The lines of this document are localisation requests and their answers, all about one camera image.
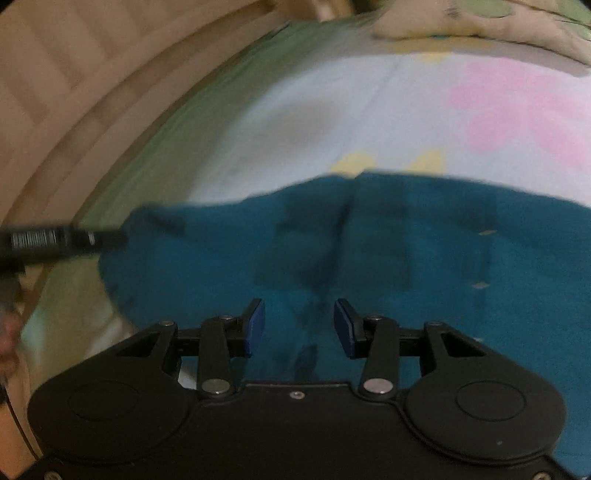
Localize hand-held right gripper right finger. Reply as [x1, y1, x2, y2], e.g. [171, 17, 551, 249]
[333, 298, 486, 397]

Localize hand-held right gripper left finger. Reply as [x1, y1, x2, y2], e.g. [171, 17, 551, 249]
[115, 298, 267, 397]

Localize teal pants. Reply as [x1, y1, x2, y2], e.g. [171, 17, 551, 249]
[98, 172, 591, 444]

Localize person's left hand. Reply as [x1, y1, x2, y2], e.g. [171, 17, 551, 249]
[0, 314, 22, 377]

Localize pastel printed bed sheet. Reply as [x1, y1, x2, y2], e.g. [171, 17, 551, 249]
[18, 21, 591, 388]

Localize leaf print pillow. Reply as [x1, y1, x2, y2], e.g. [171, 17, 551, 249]
[370, 0, 591, 75]

